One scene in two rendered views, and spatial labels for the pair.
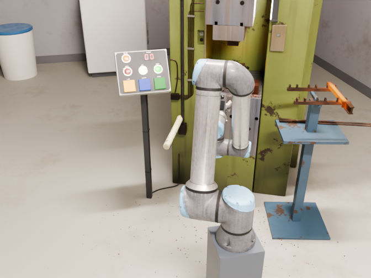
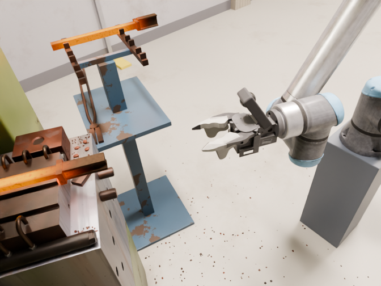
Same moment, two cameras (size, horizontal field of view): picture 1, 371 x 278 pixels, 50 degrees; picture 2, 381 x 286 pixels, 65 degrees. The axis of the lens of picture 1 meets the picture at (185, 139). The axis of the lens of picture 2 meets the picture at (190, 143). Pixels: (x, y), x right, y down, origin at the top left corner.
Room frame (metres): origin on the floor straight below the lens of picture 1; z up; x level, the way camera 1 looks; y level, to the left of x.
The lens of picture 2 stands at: (2.46, 0.24, 1.47)
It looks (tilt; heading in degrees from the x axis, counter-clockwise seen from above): 43 degrees down; 245
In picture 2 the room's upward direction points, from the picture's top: 5 degrees counter-clockwise
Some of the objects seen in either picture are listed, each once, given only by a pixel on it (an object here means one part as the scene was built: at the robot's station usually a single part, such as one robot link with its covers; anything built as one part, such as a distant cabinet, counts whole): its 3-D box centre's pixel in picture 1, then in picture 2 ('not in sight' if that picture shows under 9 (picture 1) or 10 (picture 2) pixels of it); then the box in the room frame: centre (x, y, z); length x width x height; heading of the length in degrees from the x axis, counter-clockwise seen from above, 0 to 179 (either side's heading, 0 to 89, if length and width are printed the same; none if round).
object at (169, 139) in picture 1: (173, 132); not in sight; (2.52, 0.08, 0.62); 0.44 x 0.05 x 0.05; 168
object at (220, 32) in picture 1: (231, 25); not in sight; (2.75, -0.31, 1.32); 0.42 x 0.20 x 0.10; 168
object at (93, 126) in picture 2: (324, 122); (87, 99); (2.39, -0.93, 0.76); 0.60 x 0.04 x 0.01; 83
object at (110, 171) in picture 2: not in sight; (106, 173); (2.44, -0.37, 0.87); 0.04 x 0.03 x 0.03; 168
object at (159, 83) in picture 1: (159, 83); not in sight; (2.48, 0.17, 1.01); 0.07 x 0.05 x 0.07; 103
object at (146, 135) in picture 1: (146, 138); not in sight; (2.58, 0.29, 0.54); 0.04 x 0.04 x 1.08; 78
